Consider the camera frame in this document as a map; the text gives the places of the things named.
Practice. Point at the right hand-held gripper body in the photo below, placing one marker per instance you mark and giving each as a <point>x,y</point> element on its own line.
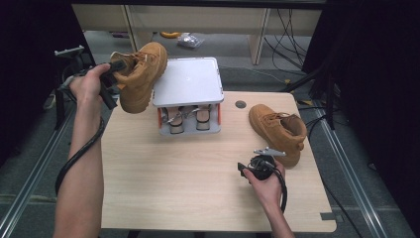
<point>262,168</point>

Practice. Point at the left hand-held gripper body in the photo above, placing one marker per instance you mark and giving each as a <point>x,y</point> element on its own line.
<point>78,62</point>

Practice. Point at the tan suede boot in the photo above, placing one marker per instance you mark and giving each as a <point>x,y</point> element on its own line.
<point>274,139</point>
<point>142,82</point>

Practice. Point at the white two-tier shoe rack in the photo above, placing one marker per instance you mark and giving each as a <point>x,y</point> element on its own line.
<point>188,82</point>

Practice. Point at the person's right hand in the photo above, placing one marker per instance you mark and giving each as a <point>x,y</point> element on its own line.
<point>269,191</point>

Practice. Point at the person's left hand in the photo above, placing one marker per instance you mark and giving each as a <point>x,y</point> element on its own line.
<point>87,87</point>

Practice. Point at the dark purple object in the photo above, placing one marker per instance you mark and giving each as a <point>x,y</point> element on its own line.
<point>119,34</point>

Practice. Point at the dark curtain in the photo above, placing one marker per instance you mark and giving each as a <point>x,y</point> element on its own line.
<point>379,82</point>
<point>26,66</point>

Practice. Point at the yellow object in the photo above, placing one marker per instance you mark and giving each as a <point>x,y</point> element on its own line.
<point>170,34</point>

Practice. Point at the round dark table grommet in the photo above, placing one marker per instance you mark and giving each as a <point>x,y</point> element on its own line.
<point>240,104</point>

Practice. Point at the clear plastic bag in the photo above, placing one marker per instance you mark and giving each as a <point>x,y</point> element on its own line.
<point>189,40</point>

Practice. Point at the yellow floor tape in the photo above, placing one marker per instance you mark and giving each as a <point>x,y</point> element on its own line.
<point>307,102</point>

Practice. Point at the beige desk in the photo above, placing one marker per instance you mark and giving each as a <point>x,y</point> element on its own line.
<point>204,20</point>

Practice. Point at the aluminium floor rail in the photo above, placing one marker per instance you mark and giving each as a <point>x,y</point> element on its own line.
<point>349,172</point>
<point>35,172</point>

